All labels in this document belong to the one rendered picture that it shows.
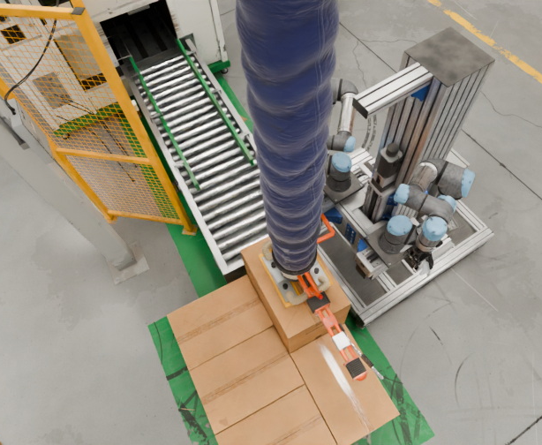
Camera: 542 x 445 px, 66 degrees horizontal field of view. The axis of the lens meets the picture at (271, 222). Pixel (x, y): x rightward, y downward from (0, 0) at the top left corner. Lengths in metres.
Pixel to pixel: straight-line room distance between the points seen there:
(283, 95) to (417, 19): 4.57
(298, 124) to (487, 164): 3.31
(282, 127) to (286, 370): 1.85
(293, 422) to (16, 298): 2.53
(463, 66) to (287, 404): 1.98
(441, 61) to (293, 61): 1.01
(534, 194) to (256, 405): 2.94
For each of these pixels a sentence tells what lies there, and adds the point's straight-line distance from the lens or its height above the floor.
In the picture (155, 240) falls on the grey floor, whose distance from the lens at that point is 3.78.
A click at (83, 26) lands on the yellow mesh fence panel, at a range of 2.22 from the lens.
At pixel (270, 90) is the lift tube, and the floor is 2.49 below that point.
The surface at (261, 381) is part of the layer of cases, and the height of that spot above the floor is 0.54.
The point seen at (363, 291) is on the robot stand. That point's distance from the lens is 3.21.
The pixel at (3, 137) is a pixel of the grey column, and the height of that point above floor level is 1.70.
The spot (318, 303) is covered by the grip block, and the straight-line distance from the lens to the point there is 2.11.
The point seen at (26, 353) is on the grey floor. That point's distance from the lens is 3.89.
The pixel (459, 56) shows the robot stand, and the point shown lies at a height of 2.03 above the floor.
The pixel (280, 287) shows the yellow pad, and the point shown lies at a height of 1.08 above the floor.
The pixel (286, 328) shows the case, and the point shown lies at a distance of 2.34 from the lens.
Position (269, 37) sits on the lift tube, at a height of 2.63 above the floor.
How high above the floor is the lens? 3.22
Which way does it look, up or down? 62 degrees down
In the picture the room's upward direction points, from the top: 8 degrees counter-clockwise
